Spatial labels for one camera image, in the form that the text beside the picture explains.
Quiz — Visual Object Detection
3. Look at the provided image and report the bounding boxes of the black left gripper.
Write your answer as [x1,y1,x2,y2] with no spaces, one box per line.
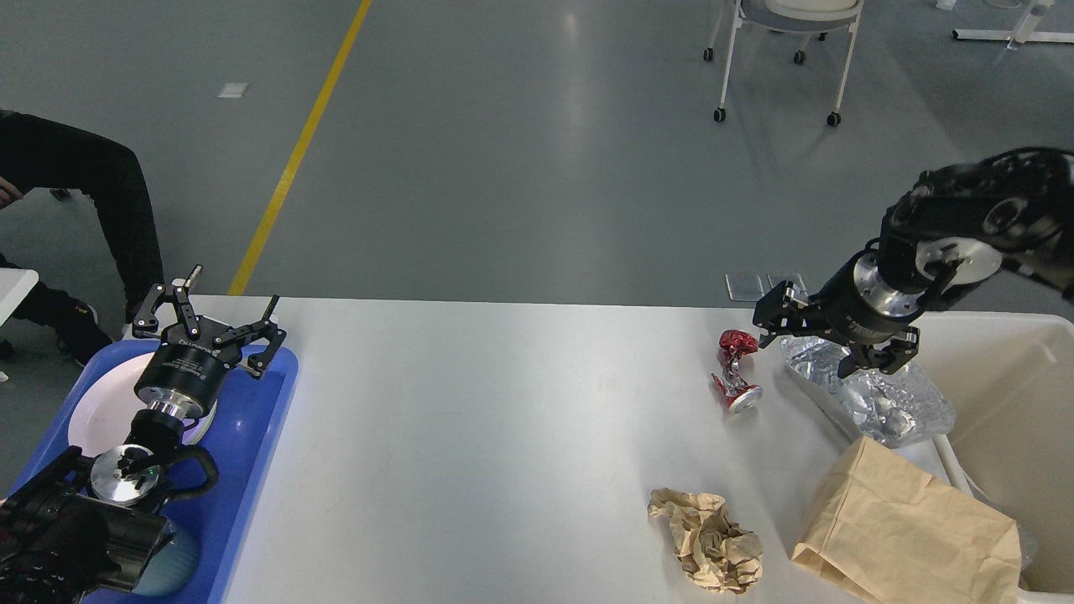
[132,264,288,419]

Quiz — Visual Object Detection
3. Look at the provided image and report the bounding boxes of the white stand base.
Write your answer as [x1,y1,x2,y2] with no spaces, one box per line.
[950,1,1073,49]

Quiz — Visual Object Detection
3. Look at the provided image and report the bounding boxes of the white office chair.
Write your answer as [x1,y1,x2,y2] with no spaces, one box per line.
[702,1,863,128]

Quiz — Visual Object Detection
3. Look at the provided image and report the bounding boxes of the clear plastic bag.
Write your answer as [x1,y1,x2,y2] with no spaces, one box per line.
[781,336,957,450]

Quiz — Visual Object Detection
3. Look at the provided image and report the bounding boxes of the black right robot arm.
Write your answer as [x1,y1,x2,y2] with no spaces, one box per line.
[753,148,1073,378]

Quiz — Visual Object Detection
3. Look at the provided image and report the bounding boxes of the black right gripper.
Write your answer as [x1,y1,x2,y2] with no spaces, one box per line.
[752,251,924,379]

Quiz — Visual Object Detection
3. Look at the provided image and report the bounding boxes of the pink plate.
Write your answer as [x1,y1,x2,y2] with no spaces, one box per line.
[67,351,219,458]

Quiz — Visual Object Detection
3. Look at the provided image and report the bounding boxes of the white plastic bin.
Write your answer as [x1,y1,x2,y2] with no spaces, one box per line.
[901,312,1073,603]

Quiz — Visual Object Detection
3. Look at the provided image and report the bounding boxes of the brown paper bag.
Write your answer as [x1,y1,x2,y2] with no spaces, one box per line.
[790,437,1021,603]

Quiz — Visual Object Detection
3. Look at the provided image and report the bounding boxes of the crushed red soda can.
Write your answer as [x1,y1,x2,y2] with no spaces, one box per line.
[711,330,764,414]

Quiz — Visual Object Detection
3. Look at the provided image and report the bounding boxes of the brown paper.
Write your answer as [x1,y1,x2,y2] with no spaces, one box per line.
[648,488,764,594]

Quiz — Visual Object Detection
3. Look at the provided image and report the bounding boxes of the person leg black trousers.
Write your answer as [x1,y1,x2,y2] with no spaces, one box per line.
[1,110,164,325]

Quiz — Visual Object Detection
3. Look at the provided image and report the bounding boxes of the person hand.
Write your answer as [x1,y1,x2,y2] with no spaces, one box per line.
[0,177,24,208]

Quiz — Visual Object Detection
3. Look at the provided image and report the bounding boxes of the dark green mug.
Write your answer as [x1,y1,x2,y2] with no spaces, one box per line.
[132,519,201,596]

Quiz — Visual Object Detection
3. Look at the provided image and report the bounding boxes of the black sneaker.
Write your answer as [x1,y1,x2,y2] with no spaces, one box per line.
[53,299,112,366]

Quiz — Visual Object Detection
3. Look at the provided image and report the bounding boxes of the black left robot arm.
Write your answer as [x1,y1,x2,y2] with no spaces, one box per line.
[3,265,285,603]

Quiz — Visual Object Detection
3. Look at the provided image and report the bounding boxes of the blue plastic tray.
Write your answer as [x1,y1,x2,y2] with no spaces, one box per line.
[10,340,299,603]

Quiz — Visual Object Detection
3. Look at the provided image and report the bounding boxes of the white paper scrap on floor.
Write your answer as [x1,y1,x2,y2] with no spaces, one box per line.
[217,81,250,100]

